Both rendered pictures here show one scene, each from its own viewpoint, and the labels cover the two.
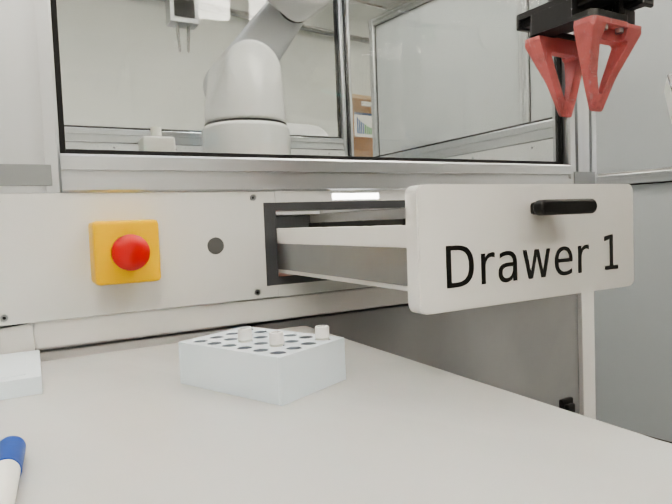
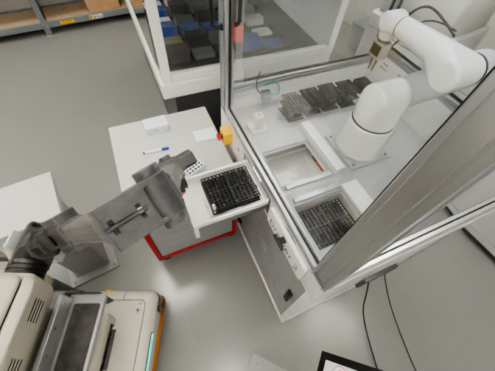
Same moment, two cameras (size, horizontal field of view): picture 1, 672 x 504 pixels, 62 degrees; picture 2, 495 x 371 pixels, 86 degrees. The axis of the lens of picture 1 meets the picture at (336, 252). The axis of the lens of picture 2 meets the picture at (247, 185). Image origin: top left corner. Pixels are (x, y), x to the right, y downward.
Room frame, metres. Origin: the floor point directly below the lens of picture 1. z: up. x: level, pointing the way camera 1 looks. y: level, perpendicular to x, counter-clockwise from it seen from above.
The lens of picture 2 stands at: (0.80, -0.75, 1.89)
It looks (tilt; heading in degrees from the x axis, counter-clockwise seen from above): 56 degrees down; 90
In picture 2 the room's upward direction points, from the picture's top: 6 degrees clockwise
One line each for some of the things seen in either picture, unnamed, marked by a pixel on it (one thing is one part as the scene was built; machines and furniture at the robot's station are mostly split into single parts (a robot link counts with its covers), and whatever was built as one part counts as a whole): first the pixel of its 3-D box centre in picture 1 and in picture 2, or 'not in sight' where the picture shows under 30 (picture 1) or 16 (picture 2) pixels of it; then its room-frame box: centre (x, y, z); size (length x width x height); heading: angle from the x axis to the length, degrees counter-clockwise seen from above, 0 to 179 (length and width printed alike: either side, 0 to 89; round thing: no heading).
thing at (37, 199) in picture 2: not in sight; (63, 236); (-0.23, -0.23, 0.38); 0.30 x 0.30 x 0.76; 37
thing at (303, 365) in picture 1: (261, 360); (191, 168); (0.50, 0.07, 0.78); 0.12 x 0.08 x 0.04; 53
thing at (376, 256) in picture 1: (405, 247); (231, 191); (0.73, -0.09, 0.86); 0.40 x 0.26 x 0.06; 29
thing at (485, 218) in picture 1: (532, 241); (187, 204); (0.55, -0.19, 0.87); 0.29 x 0.02 x 0.11; 119
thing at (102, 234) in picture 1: (125, 251); (225, 135); (0.65, 0.24, 0.88); 0.07 x 0.05 x 0.07; 119
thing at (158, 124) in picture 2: not in sight; (156, 125); (0.24, 0.35, 0.79); 0.13 x 0.09 x 0.05; 30
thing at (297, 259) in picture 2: not in sight; (285, 241); (0.98, -0.31, 0.87); 0.29 x 0.02 x 0.11; 119
